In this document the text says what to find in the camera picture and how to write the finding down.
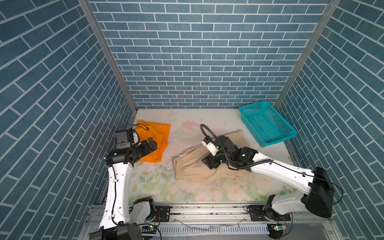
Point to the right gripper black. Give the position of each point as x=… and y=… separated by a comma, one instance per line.
x=209, y=159

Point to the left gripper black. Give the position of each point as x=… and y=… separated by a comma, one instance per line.
x=147, y=149

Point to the beige shorts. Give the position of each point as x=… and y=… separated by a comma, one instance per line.
x=189, y=167

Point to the teal plastic basket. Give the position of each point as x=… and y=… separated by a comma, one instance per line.
x=266, y=124

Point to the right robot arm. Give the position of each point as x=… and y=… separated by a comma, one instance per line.
x=315, y=191

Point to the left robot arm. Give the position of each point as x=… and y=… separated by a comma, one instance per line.
x=119, y=222

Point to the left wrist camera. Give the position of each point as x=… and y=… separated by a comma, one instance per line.
x=127, y=138

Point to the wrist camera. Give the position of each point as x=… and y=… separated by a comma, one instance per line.
x=213, y=149
x=127, y=138

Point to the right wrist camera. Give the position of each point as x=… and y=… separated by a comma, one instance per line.
x=213, y=149

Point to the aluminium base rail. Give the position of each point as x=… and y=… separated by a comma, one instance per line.
x=235, y=221

